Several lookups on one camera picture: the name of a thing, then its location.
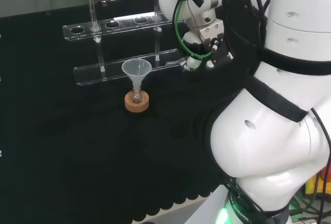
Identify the green cable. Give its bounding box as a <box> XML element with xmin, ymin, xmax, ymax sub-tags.
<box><xmin>173</xmin><ymin>0</ymin><xmax>214</xmax><ymax>60</ymax></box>

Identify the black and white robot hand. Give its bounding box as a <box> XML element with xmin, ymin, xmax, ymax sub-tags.
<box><xmin>180</xmin><ymin>18</ymin><xmax>234</xmax><ymax>72</ymax></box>

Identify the small round-bottom glass flask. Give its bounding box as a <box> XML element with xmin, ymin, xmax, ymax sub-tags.
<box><xmin>130</xmin><ymin>86</ymin><xmax>144</xmax><ymax>104</ymax></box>

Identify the clear weighing funnel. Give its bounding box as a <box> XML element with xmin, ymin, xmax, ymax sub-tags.
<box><xmin>165</xmin><ymin>59</ymin><xmax>186</xmax><ymax>67</ymax></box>

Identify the cork ring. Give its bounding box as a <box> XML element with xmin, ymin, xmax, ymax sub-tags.
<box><xmin>124</xmin><ymin>90</ymin><xmax>150</xmax><ymax>113</ymax></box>

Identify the yellow stop button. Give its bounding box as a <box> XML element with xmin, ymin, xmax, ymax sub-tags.
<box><xmin>305</xmin><ymin>173</ymin><xmax>327</xmax><ymax>197</ymax></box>

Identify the black cloth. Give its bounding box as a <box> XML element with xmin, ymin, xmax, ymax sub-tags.
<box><xmin>0</xmin><ymin>0</ymin><xmax>259</xmax><ymax>224</ymax></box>

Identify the clear funnel stand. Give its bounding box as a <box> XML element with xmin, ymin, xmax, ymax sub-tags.
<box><xmin>62</xmin><ymin>0</ymin><xmax>182</xmax><ymax>87</ymax></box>

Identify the translucent plastic funnel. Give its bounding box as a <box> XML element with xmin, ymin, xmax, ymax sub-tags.
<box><xmin>122</xmin><ymin>58</ymin><xmax>153</xmax><ymax>91</ymax></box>

